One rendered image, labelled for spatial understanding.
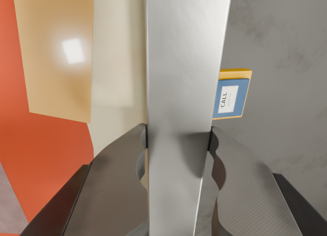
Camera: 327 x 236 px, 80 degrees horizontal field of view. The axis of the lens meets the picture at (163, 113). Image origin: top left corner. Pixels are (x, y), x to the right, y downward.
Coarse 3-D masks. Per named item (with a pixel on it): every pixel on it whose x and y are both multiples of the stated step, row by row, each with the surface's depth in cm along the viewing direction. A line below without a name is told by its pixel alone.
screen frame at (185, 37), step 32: (160, 0) 9; (192, 0) 9; (224, 0) 8; (160, 32) 9; (192, 32) 9; (224, 32) 9; (160, 64) 10; (192, 64) 10; (160, 96) 11; (192, 96) 11; (160, 128) 12; (192, 128) 12; (160, 160) 13; (192, 160) 13; (160, 192) 14; (192, 192) 14; (160, 224) 16; (192, 224) 16
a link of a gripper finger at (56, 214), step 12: (84, 168) 9; (72, 180) 8; (84, 180) 8; (60, 192) 7; (72, 192) 7; (48, 204) 7; (60, 204) 7; (72, 204) 7; (36, 216) 7; (48, 216) 7; (60, 216) 7; (36, 228) 6; (48, 228) 6; (60, 228) 6
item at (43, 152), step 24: (0, 120) 16; (24, 120) 16; (48, 120) 16; (72, 120) 16; (0, 144) 17; (24, 144) 17; (48, 144) 17; (72, 144) 17; (0, 168) 18; (24, 168) 18; (48, 168) 18; (72, 168) 18; (0, 192) 20; (24, 192) 20; (48, 192) 20; (0, 216) 22; (24, 216) 22
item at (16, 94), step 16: (0, 0) 12; (0, 16) 12; (0, 32) 13; (16, 32) 13; (0, 48) 13; (16, 48) 13; (0, 64) 14; (16, 64) 14; (0, 80) 14; (16, 80) 14; (0, 96) 15; (16, 96) 15
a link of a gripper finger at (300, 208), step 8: (280, 176) 8; (280, 184) 8; (288, 184) 8; (288, 192) 8; (296, 192) 8; (288, 200) 7; (296, 200) 7; (304, 200) 7; (296, 208) 7; (304, 208) 7; (312, 208) 7; (296, 216) 7; (304, 216) 7; (312, 216) 7; (320, 216) 7; (304, 224) 7; (312, 224) 7; (320, 224) 7; (304, 232) 6; (312, 232) 6; (320, 232) 6
